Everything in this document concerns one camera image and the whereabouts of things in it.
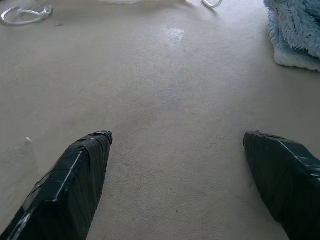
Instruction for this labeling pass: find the fluffy light blue towel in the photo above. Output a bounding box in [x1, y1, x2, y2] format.
[263, 0, 320, 73]

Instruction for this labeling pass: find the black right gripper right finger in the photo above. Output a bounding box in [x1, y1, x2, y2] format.
[243, 130, 320, 240]

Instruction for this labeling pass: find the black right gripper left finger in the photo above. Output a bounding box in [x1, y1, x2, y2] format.
[0, 130, 113, 240]

